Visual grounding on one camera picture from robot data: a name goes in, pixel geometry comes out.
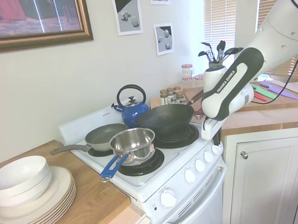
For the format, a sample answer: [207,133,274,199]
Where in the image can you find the wooden cutting board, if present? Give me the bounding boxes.
[182,80,298,116]

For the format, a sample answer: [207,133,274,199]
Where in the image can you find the black spatula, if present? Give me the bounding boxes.
[216,40,227,63]

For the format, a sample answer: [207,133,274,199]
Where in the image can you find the green knife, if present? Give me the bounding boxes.
[251,82,280,97]

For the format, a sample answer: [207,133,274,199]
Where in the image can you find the steel saucepan blue handle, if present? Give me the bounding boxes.
[96,126,159,183]

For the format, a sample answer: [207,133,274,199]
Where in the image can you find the black coil burner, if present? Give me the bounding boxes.
[116,148,166,177]
[87,146,114,158]
[153,124,200,150]

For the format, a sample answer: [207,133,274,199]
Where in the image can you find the red knife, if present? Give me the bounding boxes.
[253,90,267,102]

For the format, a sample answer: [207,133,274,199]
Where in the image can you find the white electric stove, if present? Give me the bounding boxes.
[56,98,230,224]

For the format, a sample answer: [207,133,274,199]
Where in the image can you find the blue kettle black handle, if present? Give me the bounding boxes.
[109,83,151,128]

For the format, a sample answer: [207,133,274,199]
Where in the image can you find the white bowl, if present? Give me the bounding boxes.
[0,172,54,207]

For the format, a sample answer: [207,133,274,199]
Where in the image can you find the white oven door handle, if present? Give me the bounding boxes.
[167,168,230,224]

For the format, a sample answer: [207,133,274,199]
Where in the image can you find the black cooking spoon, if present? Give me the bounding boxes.
[198,49,215,64]
[200,41,216,64]

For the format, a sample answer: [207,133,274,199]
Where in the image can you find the black wok wooden handle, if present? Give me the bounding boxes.
[130,89,206,138]

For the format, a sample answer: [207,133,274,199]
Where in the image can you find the green utensil holder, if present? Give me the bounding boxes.
[208,59,225,69]

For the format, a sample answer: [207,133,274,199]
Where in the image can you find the white bowls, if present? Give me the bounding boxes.
[0,154,52,198]

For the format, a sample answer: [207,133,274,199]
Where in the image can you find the black slotted spoon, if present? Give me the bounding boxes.
[223,46,245,63]

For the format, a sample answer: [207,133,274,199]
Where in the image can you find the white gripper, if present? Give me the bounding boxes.
[201,116,227,147]

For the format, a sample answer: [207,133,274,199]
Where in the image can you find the gold framed painting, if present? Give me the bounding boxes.
[0,0,95,54]

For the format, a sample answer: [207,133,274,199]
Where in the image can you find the grey frying pan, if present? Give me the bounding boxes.
[48,123,131,156]

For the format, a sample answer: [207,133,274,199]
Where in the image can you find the purple knife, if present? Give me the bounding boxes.
[260,80,298,102]

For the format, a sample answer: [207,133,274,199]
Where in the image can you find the large white oven knob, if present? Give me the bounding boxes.
[160,187,178,209]

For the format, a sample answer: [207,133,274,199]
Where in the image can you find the white cabinet door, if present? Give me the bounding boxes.
[219,128,298,224]

